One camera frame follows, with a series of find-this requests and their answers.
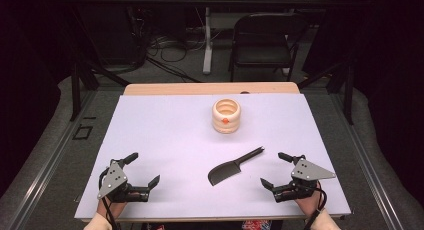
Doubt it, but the person's right hand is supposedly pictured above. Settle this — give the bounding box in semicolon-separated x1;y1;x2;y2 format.
294;181;326;220

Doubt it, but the tangle of floor cables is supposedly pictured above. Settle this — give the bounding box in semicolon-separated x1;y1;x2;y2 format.
145;31;208;84

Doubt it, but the metal floor rail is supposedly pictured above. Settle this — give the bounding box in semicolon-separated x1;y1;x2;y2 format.
333;93;405;230
5;89;98;230

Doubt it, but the white table mat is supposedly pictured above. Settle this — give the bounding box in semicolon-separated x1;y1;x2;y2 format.
73;93;352;220

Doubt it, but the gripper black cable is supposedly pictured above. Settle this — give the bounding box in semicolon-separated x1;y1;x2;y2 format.
304;186;328;230
98;168;122;230

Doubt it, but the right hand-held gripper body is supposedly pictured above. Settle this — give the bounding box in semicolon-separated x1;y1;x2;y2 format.
271;157;337;204

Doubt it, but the person's left hand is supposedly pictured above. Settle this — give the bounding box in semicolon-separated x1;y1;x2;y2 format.
96;190;143;221

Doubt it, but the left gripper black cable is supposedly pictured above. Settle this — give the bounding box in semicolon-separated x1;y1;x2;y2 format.
98;168;122;230

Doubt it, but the dark curtain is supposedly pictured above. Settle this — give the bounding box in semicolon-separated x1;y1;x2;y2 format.
0;0;73;199
349;0;424;208

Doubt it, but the light desk with white leg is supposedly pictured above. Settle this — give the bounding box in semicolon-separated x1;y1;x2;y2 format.
183;0;336;76

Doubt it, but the wooden table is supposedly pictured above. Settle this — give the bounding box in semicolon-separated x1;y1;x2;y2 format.
81;82;346;223

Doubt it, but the black metal stand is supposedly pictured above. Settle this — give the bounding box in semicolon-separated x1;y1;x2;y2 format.
68;61;132;122
297;61;355;126

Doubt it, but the cream ribbed utensil holder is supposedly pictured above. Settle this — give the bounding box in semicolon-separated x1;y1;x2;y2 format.
211;97;242;135

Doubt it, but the dark equipment stand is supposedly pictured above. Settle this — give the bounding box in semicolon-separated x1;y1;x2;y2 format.
125;6;150;68

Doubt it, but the black folding chair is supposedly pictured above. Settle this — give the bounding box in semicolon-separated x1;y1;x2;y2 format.
228;12;310;83

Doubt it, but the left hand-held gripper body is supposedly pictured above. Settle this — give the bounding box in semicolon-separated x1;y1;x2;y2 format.
97;159;150;204

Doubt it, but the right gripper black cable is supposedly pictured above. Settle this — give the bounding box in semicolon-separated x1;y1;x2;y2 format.
304;186;328;230

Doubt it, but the black spatula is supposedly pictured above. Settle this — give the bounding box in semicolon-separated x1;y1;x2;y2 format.
207;146;266;187

